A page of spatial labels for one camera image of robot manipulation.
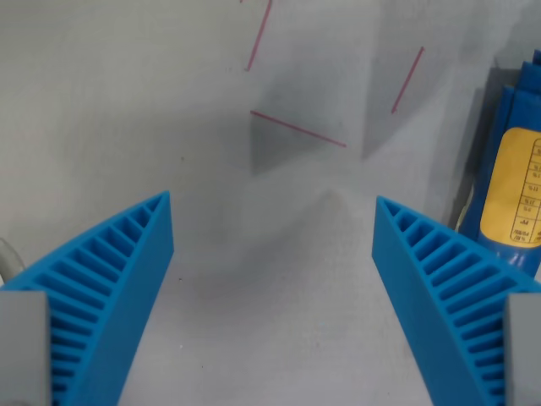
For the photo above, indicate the white tape roll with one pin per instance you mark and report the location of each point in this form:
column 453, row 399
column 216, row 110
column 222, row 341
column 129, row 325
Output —
column 10, row 255

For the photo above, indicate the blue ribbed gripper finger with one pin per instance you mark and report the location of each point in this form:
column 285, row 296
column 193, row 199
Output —
column 127, row 296
column 414, row 296

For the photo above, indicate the blue bag roll yellow label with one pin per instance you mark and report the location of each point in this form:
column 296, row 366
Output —
column 507, row 186

